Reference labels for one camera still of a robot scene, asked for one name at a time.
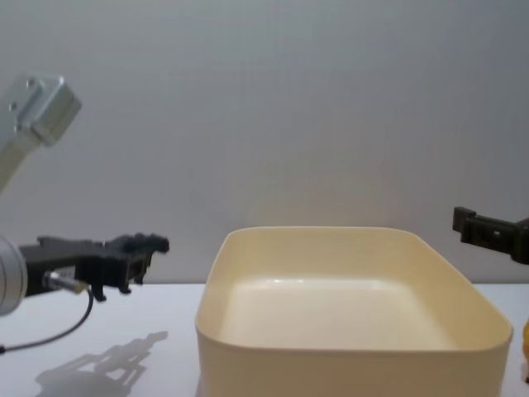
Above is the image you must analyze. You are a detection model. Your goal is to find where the white table cloth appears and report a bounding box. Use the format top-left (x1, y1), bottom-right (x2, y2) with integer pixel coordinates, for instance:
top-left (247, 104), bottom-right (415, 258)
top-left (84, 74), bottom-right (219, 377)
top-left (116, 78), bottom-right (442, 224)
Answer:
top-left (0, 282), bottom-right (529, 397)

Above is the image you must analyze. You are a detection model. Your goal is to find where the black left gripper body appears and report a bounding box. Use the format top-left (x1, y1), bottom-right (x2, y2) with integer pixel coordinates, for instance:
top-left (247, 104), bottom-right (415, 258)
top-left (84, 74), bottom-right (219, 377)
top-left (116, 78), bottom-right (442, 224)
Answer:
top-left (18, 236), bottom-right (109, 298)

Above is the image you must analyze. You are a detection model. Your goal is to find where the thin dark gripper cable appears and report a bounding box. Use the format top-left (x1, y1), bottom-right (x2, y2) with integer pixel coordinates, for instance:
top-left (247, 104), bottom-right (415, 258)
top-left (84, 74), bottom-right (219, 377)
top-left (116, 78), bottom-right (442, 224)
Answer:
top-left (0, 271), bottom-right (94, 355)

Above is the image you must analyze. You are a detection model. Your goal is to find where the cream plastic tub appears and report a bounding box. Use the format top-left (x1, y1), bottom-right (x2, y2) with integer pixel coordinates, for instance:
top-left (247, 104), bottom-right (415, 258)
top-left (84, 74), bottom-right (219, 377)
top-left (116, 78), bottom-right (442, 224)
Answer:
top-left (193, 225), bottom-right (514, 397)

